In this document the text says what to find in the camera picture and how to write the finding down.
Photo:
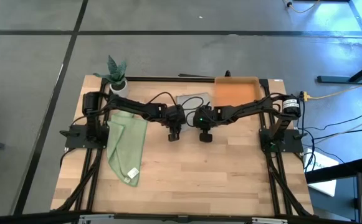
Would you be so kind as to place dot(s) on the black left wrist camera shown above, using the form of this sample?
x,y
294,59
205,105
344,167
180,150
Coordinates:
x,y
174,138

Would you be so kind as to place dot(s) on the white paper hang tag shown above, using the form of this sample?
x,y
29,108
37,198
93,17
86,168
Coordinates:
x,y
133,173

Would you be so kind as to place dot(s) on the grey microfiber towel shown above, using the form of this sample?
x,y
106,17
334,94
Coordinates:
x,y
191,104

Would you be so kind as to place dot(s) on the black neighbouring table frame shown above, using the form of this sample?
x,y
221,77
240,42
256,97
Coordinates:
x,y
333,79

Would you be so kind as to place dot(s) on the black aluminium table frame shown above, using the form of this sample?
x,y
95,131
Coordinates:
x,y
168,79

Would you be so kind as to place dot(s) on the orange basket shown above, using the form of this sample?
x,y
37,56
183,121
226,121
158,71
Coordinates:
x,y
235,93

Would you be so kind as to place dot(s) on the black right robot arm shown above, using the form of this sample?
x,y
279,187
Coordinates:
x,y
249,109

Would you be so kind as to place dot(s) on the black desk edge bar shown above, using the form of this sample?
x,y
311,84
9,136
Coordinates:
x,y
339,171

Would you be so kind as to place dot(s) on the green microfiber towel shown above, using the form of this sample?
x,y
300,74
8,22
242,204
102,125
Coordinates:
x,y
126,149

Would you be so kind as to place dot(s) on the white sewn care label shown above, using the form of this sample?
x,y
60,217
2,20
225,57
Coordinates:
x,y
127,180

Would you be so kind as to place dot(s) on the white cardboard box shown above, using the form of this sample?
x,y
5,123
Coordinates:
x,y
321,160

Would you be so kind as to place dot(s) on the yellow power plug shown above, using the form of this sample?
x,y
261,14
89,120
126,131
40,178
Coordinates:
x,y
305,96

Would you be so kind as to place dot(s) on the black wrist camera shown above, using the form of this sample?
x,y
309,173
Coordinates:
x,y
206,137
174,138

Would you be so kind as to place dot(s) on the small black knob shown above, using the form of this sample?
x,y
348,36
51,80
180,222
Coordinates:
x,y
227,74

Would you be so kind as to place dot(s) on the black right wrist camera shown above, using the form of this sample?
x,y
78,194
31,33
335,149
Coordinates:
x,y
206,137

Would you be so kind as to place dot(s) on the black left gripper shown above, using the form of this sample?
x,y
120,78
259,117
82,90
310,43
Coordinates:
x,y
175,116

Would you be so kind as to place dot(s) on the green plant in white pot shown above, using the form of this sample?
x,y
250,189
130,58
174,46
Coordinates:
x,y
120,90

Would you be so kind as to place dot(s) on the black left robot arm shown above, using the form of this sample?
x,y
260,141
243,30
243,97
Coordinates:
x,y
131,105

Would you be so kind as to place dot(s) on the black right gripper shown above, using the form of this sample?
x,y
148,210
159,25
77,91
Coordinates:
x,y
204,119

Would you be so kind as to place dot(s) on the black front crossbar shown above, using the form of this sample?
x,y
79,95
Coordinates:
x,y
28,217

